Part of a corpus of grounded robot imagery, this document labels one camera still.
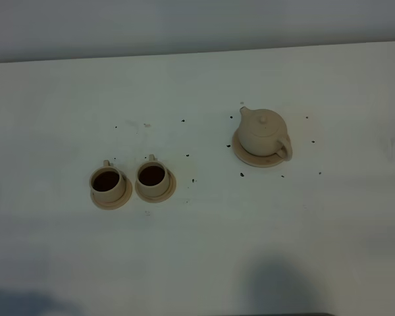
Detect tan teapot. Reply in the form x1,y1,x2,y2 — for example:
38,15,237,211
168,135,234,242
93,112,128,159
236,106,293,161

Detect tan teapot saucer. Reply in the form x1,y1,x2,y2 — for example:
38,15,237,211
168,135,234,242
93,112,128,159
231,131,286,168

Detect tan right saucer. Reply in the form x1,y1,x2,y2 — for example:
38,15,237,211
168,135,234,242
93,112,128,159
135,171,176,203

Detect tan right teacup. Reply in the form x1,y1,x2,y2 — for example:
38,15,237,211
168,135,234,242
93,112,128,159
136,154,169,197

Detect tan teacup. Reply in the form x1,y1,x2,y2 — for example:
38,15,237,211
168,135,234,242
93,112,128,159
136,154,169,197
90,160,126,201

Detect tan left saucer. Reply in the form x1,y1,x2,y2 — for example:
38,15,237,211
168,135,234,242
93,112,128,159
90,178,132,210

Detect tan left teacup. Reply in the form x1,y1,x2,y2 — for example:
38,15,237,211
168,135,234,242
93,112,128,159
90,160,126,201

